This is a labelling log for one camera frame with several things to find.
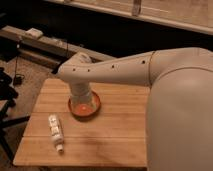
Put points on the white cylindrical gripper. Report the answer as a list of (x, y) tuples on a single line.
[(80, 97)]

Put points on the white plastic bottle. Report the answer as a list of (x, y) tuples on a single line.
[(56, 133)]

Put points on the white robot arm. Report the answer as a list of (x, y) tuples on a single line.
[(179, 113)]

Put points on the orange ceramic bowl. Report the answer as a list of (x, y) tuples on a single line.
[(96, 107)]

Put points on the wooden table top board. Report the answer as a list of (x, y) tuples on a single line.
[(114, 138)]

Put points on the black chair base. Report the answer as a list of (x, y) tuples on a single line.
[(7, 94)]

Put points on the small white box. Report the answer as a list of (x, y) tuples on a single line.
[(34, 33)]

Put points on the long wooden beam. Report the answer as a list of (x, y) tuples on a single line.
[(48, 44)]

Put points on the black power adapter with cable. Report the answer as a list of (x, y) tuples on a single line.
[(17, 80)]

